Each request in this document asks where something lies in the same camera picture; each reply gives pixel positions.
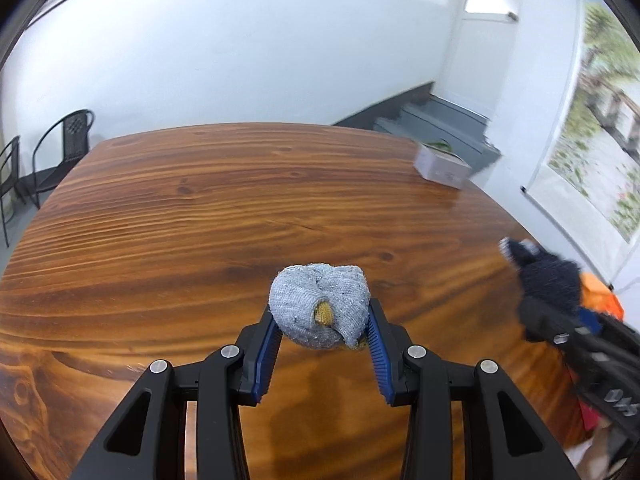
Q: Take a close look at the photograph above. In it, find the wooden desktop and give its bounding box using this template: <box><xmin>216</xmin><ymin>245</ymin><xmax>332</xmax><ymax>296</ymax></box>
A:
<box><xmin>0</xmin><ymin>122</ymin><xmax>591</xmax><ymax>480</ymax></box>

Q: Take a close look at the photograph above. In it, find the orange cloth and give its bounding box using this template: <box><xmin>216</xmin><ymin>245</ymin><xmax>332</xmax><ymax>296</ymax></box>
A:
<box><xmin>580</xmin><ymin>271</ymin><xmax>626</xmax><ymax>321</ymax></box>

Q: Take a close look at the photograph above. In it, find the grey staircase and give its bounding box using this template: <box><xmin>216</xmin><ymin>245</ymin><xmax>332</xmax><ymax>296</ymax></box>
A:
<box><xmin>332</xmin><ymin>81</ymin><xmax>502</xmax><ymax>176</ymax></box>

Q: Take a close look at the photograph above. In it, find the small grey box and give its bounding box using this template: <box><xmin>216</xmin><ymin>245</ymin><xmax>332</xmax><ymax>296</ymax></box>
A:
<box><xmin>413</xmin><ymin>142</ymin><xmax>472</xmax><ymax>188</ymax></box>

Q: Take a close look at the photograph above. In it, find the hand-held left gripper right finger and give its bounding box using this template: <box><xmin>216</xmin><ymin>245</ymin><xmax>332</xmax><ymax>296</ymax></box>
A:
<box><xmin>367</xmin><ymin>297</ymin><xmax>568</xmax><ymax>480</ymax></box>

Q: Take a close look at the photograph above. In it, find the grey sock ball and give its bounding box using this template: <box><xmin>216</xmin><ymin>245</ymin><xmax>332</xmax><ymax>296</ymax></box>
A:
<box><xmin>268</xmin><ymin>262</ymin><xmax>370</xmax><ymax>350</ymax></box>

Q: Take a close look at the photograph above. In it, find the black metal chair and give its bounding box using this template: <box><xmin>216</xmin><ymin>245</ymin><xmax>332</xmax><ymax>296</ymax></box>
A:
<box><xmin>32</xmin><ymin>109</ymin><xmax>95</xmax><ymax>208</ymax></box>
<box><xmin>0</xmin><ymin>135</ymin><xmax>23</xmax><ymax>248</ymax></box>

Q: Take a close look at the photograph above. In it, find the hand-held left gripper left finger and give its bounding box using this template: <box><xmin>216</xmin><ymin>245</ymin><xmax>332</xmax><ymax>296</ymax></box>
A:
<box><xmin>72</xmin><ymin>305</ymin><xmax>283</xmax><ymax>480</ymax></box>

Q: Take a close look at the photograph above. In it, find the wall scroll painting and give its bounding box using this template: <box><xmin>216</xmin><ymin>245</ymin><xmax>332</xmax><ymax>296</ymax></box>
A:
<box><xmin>520</xmin><ymin>0</ymin><xmax>640</xmax><ymax>286</ymax></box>

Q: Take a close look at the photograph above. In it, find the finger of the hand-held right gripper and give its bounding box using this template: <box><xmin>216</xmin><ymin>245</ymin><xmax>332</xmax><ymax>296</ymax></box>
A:
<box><xmin>575</xmin><ymin>307</ymin><xmax>606</xmax><ymax>336</ymax></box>
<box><xmin>517</xmin><ymin>297</ymin><xmax>571</xmax><ymax>343</ymax></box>

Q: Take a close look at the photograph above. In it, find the dark navy sock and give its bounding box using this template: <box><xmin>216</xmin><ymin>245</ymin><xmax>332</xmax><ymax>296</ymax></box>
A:
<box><xmin>499</xmin><ymin>237</ymin><xmax>583</xmax><ymax>318</ymax></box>

